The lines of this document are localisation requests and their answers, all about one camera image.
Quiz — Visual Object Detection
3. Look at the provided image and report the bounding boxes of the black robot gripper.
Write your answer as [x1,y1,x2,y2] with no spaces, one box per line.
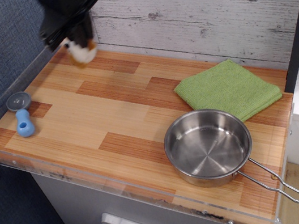
[38,0,98,51]

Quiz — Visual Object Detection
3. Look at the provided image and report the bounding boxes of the white brown stuffed dog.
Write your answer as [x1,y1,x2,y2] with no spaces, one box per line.
[63,38,98,69]

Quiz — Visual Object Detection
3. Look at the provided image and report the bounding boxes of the green folded cloth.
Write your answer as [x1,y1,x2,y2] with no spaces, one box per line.
[174,60,282,121]

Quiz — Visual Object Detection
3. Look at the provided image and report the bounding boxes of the blue grey toy utensil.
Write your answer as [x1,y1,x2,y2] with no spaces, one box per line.
[6,91,35,138]

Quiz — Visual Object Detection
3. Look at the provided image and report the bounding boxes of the stainless steel pan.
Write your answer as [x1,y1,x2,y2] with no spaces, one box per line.
[164,109,299,204]

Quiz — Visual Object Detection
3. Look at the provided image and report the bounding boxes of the grey cabinet with switches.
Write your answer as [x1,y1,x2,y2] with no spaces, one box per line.
[33,170,276,224]

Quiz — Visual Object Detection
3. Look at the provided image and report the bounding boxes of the clear acrylic table guard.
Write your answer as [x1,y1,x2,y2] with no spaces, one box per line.
[0,0,299,224]

